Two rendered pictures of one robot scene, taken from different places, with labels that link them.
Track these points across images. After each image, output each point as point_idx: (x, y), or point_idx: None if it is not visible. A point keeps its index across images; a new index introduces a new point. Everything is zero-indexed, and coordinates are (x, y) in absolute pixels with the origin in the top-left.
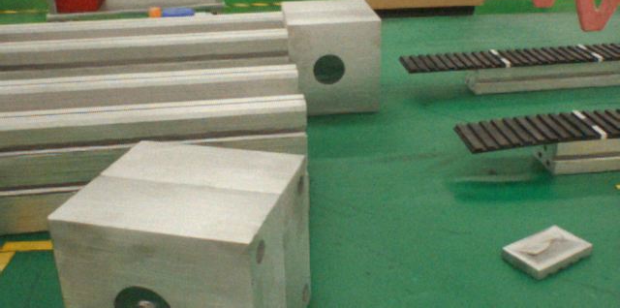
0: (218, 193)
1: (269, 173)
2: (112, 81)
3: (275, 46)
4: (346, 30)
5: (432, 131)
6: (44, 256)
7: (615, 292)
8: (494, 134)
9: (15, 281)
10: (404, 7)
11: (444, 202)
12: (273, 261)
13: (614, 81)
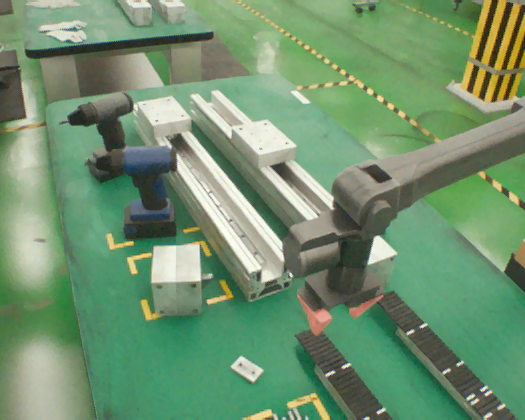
0: (172, 270)
1: (186, 276)
2: (252, 219)
3: None
4: None
5: (338, 324)
6: (200, 251)
7: (231, 390)
8: (311, 338)
9: None
10: None
11: (273, 338)
12: (167, 292)
13: (449, 391)
